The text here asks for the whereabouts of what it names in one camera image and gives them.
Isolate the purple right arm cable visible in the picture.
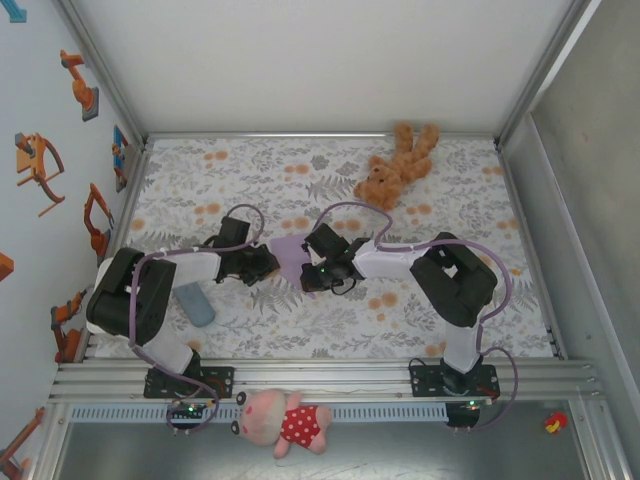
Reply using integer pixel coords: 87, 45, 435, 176
315, 201, 522, 435

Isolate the pink pig plush toy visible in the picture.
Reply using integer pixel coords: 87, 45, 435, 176
230, 389, 333, 460

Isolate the lilac cloth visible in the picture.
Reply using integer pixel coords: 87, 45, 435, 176
268, 232, 321, 300

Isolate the brown teddy bear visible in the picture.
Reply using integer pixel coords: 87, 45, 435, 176
353, 121, 441, 214

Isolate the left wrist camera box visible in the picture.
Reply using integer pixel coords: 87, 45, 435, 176
219, 216, 253, 249

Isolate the floral tablecloth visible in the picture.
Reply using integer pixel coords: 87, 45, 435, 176
94, 137, 557, 359

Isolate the blue-grey fabric roll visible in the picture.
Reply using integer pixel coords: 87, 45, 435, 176
173, 281, 217, 329

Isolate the white slotted cable duct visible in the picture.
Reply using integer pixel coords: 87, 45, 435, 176
67, 403, 449, 424

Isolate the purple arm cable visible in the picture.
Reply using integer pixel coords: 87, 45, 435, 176
128, 203, 266, 437
315, 201, 522, 435

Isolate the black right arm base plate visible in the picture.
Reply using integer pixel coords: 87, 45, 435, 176
408, 364, 500, 400

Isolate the aluminium frame post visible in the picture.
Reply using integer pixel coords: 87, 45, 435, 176
492, 0, 604, 151
52, 0, 150, 151

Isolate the blue orange robot sticker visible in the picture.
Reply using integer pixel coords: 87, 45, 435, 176
111, 124, 132, 194

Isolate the orange chair-shaped robot sticker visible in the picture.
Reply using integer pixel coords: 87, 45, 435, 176
13, 132, 67, 218

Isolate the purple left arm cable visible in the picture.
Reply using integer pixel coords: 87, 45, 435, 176
128, 203, 266, 437

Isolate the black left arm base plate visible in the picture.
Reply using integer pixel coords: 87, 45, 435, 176
143, 366, 236, 400

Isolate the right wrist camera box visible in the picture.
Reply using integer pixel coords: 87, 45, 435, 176
304, 223, 346, 261

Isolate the thin aluminium frame rail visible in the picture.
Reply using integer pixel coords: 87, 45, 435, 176
143, 131, 501, 142

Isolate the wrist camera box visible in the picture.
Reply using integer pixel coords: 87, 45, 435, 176
304, 223, 346, 261
219, 216, 253, 249

